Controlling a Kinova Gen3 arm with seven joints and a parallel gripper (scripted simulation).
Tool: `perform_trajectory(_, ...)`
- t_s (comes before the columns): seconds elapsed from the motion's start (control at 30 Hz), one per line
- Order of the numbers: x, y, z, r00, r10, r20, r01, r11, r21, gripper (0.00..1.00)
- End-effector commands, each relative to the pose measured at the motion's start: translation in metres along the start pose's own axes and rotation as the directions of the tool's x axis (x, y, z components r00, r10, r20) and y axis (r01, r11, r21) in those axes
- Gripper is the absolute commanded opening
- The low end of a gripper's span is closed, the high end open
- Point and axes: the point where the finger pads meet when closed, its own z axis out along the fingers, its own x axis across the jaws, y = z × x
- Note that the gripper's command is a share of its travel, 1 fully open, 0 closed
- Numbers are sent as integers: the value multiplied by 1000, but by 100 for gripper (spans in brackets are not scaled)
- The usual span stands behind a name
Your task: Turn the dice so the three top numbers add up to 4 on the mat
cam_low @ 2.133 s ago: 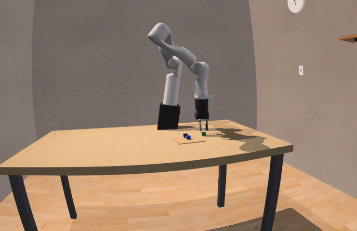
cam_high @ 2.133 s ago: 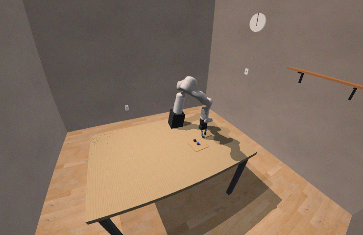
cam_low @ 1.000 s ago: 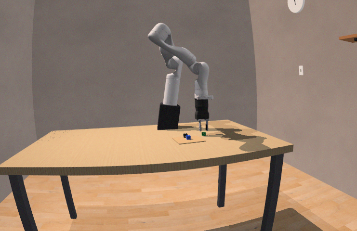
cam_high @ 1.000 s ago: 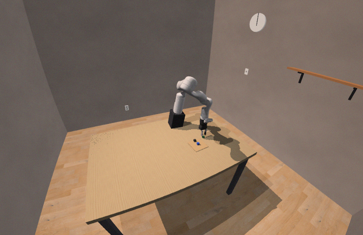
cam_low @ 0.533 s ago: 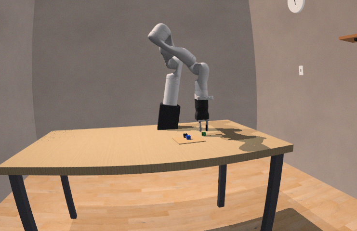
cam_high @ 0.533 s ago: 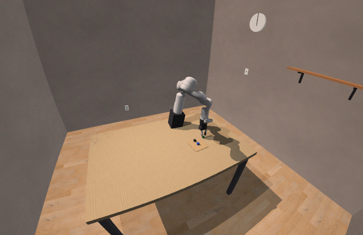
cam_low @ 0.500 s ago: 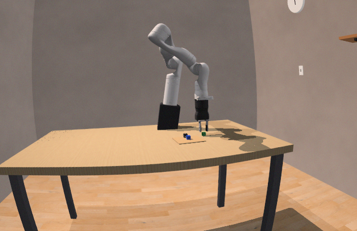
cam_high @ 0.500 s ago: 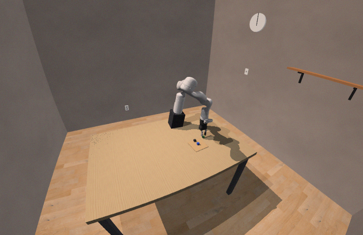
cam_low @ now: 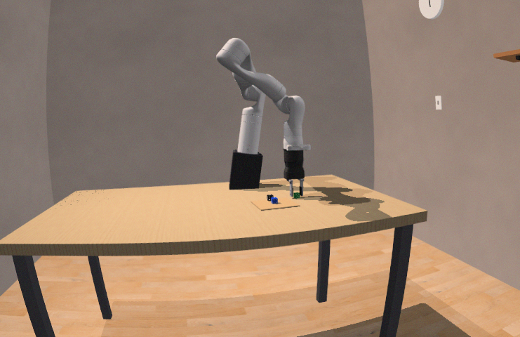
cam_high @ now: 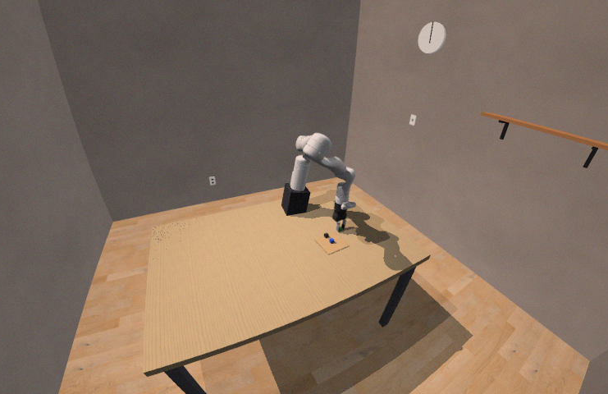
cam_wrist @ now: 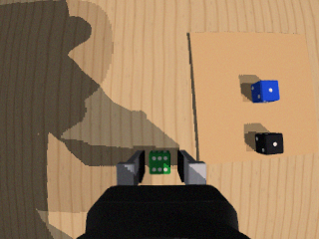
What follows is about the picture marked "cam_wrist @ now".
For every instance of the tan square mat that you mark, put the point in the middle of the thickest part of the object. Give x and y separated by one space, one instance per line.
224 66

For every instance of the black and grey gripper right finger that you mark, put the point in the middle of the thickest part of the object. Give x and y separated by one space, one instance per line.
189 170

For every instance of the green die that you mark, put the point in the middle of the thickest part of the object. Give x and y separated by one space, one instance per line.
159 162

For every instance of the dark blue die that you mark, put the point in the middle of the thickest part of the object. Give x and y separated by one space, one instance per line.
265 91

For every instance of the black die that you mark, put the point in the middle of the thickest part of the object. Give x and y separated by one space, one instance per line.
269 143

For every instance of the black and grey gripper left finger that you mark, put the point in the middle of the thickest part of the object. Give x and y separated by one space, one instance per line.
132 172

